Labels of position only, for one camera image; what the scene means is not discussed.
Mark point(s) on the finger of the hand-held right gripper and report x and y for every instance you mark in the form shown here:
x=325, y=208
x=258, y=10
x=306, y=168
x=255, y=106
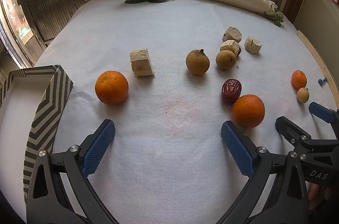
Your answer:
x=294, y=131
x=320, y=110

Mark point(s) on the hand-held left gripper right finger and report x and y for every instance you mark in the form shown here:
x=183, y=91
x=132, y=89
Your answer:
x=237, y=147

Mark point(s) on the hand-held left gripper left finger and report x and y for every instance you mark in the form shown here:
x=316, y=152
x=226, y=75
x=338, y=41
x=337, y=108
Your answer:
x=99, y=144

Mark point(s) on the small pale longan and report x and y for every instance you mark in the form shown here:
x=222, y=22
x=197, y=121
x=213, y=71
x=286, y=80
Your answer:
x=302, y=95

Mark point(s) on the large orange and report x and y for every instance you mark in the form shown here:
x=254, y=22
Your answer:
x=111, y=87
x=249, y=111

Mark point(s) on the small tangerine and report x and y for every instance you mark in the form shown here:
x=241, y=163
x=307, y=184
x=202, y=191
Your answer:
x=298, y=79

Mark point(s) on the red jujube date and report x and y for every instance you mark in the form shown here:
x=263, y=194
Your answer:
x=230, y=90

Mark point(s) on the striped cardboard box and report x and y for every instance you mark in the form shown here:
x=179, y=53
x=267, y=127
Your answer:
x=43, y=112

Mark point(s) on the medium brown longan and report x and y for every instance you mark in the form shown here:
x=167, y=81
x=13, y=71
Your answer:
x=225, y=60

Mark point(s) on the large brown longan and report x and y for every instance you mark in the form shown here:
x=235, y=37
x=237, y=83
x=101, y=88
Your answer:
x=197, y=62

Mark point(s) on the person's right hand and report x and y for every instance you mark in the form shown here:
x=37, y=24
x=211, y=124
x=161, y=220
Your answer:
x=316, y=195

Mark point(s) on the white tablecloth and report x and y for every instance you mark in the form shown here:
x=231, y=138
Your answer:
x=164, y=99

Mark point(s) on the large layered cake block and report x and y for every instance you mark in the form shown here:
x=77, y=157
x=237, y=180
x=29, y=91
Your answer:
x=141, y=63

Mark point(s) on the layered cake piece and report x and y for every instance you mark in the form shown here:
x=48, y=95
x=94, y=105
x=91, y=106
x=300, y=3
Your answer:
x=229, y=45
x=253, y=44
x=232, y=34

